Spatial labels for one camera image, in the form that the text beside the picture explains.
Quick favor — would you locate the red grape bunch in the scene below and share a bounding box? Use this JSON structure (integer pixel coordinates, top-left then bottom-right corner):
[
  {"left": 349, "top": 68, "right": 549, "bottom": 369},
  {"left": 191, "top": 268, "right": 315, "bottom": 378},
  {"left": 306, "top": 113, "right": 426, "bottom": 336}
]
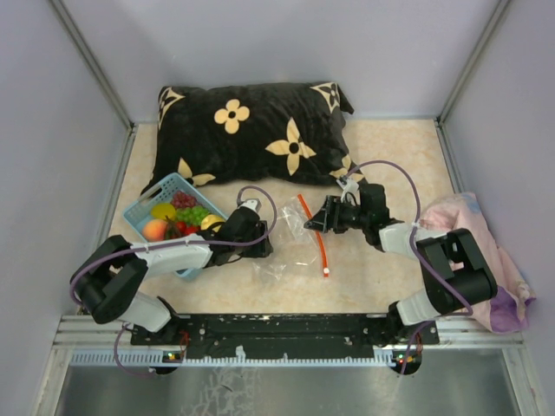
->
[{"left": 171, "top": 191, "right": 199, "bottom": 210}]

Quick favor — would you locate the black floral pillow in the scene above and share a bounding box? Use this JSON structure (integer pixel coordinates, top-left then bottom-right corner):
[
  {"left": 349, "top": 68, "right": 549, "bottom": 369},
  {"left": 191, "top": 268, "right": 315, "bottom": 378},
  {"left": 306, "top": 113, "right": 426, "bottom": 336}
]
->
[{"left": 148, "top": 81, "right": 366, "bottom": 187}]

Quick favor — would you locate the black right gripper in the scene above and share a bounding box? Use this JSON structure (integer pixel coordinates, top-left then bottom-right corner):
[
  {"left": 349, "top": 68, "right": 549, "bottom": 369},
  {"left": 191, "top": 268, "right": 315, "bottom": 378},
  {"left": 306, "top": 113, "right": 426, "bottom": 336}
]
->
[{"left": 304, "top": 195, "right": 370, "bottom": 234}]

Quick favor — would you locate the orange peach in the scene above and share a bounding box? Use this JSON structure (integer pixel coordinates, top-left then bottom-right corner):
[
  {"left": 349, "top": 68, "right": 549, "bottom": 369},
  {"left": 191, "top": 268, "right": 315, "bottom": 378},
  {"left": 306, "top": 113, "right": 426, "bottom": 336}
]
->
[{"left": 141, "top": 218, "right": 168, "bottom": 242}]

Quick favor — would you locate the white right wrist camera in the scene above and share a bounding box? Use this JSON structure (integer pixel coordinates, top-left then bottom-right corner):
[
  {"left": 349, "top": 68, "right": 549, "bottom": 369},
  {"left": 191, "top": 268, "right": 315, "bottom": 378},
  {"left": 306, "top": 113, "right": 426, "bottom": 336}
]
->
[{"left": 336, "top": 175, "right": 359, "bottom": 193}]

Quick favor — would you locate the clear zip top bag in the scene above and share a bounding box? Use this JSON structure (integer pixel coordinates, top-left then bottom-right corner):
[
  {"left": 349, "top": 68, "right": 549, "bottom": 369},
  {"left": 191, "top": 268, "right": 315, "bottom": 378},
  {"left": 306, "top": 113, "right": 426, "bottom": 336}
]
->
[{"left": 253, "top": 193, "right": 330, "bottom": 281}]

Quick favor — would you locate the red strawberry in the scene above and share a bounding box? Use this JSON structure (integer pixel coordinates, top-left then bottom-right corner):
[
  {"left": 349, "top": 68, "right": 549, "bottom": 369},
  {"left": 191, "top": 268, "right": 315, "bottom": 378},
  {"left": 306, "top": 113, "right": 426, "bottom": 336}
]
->
[{"left": 175, "top": 221, "right": 200, "bottom": 237}]

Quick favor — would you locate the yellow lemon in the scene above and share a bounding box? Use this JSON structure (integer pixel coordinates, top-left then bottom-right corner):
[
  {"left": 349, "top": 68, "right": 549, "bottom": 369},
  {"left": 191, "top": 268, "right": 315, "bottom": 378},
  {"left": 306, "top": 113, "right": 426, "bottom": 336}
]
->
[{"left": 150, "top": 203, "right": 176, "bottom": 221}]

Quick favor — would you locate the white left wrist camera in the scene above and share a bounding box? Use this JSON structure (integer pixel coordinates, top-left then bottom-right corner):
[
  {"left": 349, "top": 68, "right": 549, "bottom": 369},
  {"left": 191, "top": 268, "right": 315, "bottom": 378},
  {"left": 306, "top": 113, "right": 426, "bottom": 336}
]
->
[{"left": 238, "top": 198, "right": 262, "bottom": 216}]

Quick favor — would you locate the yellow apple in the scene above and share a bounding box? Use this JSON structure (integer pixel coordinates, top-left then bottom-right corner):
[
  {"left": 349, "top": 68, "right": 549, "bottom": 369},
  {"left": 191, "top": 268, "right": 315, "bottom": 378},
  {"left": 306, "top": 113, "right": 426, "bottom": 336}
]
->
[{"left": 200, "top": 214, "right": 225, "bottom": 231}]

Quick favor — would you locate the light blue plastic basket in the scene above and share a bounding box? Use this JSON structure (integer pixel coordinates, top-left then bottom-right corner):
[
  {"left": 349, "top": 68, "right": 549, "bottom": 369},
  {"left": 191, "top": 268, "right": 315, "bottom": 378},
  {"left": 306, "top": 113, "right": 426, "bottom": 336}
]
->
[{"left": 123, "top": 173, "right": 226, "bottom": 281}]

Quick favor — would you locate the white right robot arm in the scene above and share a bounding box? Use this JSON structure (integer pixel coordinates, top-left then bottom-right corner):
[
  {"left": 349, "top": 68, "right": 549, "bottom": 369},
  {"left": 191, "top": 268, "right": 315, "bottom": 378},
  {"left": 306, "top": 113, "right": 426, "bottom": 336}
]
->
[{"left": 304, "top": 184, "right": 498, "bottom": 344}]

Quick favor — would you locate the green grape bunch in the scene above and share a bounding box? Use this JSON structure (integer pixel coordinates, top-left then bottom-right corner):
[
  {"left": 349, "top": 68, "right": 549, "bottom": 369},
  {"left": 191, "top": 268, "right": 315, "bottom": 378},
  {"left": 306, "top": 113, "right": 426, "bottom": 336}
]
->
[{"left": 175, "top": 205, "right": 211, "bottom": 226}]

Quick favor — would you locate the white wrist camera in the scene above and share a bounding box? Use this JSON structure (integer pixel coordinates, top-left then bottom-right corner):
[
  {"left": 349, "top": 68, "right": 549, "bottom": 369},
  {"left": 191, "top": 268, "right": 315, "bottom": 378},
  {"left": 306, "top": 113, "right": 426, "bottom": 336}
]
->
[
  {"left": 238, "top": 198, "right": 262, "bottom": 216},
  {"left": 336, "top": 175, "right": 359, "bottom": 193}
]

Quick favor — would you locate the pink cloth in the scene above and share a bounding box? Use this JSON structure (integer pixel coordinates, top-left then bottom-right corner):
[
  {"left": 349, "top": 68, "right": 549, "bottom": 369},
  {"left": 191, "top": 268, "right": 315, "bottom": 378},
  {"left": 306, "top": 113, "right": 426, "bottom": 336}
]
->
[{"left": 419, "top": 192, "right": 536, "bottom": 334}]

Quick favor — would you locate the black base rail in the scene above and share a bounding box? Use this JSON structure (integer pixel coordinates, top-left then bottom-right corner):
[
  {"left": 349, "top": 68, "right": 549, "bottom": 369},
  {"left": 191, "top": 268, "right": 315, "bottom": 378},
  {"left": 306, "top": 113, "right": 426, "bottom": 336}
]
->
[{"left": 131, "top": 314, "right": 416, "bottom": 360}]

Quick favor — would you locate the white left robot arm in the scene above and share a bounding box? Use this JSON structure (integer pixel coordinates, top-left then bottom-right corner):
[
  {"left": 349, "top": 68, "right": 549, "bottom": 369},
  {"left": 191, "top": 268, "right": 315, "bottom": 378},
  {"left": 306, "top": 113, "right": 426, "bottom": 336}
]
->
[{"left": 70, "top": 204, "right": 271, "bottom": 344}]

